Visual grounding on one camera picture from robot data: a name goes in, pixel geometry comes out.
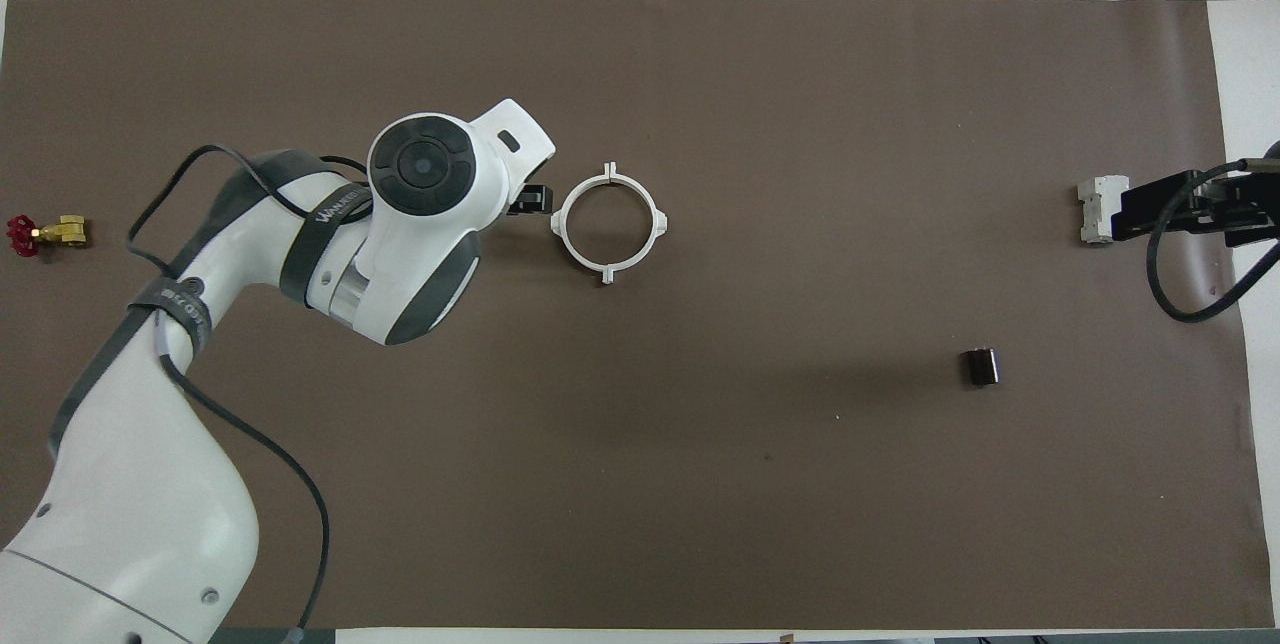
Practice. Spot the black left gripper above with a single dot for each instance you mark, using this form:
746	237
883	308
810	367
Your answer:
516	202

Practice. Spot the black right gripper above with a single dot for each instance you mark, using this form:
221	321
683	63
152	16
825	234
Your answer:
1200	207

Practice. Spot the white half pipe clamp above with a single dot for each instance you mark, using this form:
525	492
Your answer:
562	229
652	224

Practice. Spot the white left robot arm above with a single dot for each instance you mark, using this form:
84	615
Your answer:
150	484

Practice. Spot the grey circuit breaker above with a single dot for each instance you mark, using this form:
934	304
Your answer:
1095	209

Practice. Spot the small dark cylinder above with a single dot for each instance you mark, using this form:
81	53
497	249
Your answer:
981	368

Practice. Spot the brown table mat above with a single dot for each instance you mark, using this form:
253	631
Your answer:
760	484

